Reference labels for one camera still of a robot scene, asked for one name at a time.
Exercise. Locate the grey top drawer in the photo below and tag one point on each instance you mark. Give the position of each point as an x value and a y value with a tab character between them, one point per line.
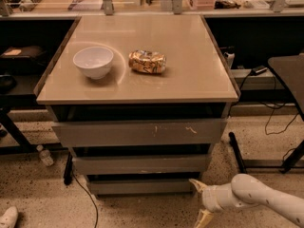
126	133

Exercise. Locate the grey bottom drawer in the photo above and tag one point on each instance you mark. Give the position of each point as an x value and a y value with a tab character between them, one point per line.
136	187

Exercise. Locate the grey middle drawer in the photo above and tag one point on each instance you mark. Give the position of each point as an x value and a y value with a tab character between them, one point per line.
141	164

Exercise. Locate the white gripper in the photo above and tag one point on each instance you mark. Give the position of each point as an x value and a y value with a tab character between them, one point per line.
209	199

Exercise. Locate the black left desk leg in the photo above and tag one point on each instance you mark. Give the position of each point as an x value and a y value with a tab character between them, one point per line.
14	131

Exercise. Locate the plastic water bottle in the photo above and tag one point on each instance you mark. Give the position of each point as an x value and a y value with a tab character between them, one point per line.
45	155

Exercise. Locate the black table leg bar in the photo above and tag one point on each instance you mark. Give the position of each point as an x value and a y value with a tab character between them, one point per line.
240	162

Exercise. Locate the white shoe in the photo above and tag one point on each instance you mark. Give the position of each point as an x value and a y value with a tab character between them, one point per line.
9	218

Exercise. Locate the white bowl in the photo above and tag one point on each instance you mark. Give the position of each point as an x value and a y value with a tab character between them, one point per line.
94	62

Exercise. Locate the crushed gold can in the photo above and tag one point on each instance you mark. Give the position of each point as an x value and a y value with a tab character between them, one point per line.
148	62

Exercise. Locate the grey drawer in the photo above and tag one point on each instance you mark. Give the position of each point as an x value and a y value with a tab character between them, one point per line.
136	187
141	164
126	133

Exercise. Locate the dark side table top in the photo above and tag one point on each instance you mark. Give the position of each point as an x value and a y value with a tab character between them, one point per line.
289	70

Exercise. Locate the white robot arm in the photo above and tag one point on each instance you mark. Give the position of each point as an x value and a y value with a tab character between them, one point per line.
245	191

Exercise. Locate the black phone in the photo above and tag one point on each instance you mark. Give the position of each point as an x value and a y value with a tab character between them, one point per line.
258	70

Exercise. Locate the grey drawer cabinet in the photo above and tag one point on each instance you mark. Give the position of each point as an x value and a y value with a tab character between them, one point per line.
139	101

